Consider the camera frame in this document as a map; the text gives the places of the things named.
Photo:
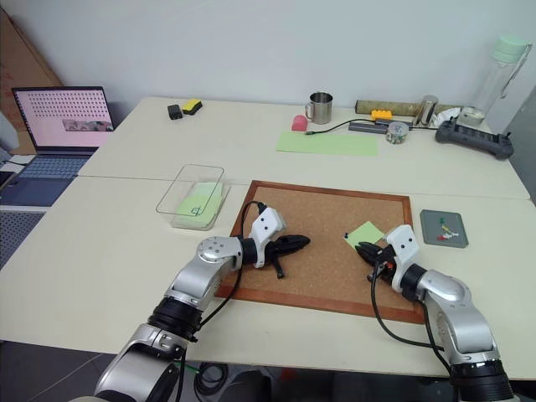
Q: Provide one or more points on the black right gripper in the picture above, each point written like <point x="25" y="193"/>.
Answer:
<point x="384" y="261"/>

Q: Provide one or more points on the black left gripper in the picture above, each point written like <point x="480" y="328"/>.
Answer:
<point x="277" y="249"/>

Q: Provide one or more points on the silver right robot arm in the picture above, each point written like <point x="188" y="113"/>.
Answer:
<point x="452" y="301"/>

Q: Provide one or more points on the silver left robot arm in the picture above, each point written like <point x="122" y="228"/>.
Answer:
<point x="209" y="268"/>

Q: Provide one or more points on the small green sticky note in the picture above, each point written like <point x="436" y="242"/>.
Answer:
<point x="368" y="233"/>

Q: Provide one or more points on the grey plastic tray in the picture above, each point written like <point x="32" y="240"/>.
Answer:
<point x="454" y="222"/>

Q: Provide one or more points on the green note with drawing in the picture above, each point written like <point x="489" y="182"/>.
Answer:
<point x="201" y="201"/>

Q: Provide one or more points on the clear plastic box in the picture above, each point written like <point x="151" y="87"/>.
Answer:
<point x="184" y="180"/>

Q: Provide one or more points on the small black box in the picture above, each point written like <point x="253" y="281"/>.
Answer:
<point x="174" y="112"/>

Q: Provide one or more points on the wood-framed cork board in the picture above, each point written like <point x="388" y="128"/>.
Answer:
<point x="318" y="259"/>

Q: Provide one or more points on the yellow pushpin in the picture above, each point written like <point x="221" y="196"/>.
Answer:
<point x="446" y="228"/>

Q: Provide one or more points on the white pushpin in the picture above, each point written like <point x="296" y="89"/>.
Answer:
<point x="454" y="234"/>

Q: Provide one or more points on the long green paper strip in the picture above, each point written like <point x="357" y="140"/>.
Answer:
<point x="326" y="144"/>

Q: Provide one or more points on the pink rounded object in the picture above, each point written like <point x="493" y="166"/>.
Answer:
<point x="299" y="125"/>

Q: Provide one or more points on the grey usb hub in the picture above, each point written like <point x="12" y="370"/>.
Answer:
<point x="366" y="127"/>

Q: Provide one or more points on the stainless steel mug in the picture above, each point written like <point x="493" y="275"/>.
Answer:
<point x="321" y="109"/>

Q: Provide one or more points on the yellow toy brick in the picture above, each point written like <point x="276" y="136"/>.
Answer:
<point x="382" y="115"/>

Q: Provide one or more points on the long olive wooden bar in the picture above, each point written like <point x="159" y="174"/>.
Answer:
<point x="393" y="106"/>

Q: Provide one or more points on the shiny steel cylinder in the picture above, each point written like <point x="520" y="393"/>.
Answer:
<point x="426" y="109"/>

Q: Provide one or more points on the white crumpled cloth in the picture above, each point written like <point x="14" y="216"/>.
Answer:
<point x="447" y="116"/>

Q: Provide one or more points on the grey panel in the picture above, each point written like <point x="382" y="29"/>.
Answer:
<point x="523" y="146"/>

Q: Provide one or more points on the clear bottle with green lid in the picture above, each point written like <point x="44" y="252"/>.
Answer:
<point x="500" y="75"/>

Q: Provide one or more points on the open laptop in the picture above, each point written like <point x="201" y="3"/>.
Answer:
<point x="58" y="121"/>

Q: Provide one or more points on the perforated grey mat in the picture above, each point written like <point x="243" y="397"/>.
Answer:
<point x="17" y="234"/>

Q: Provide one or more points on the white device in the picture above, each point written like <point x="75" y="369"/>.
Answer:
<point x="6" y="134"/>

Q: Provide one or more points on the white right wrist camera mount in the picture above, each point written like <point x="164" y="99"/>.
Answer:
<point x="404" y="247"/>

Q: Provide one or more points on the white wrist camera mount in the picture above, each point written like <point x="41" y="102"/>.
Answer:
<point x="404" y="247"/>
<point x="264" y="226"/>

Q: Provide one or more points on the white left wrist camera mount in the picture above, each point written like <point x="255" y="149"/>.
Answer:
<point x="264" y="226"/>

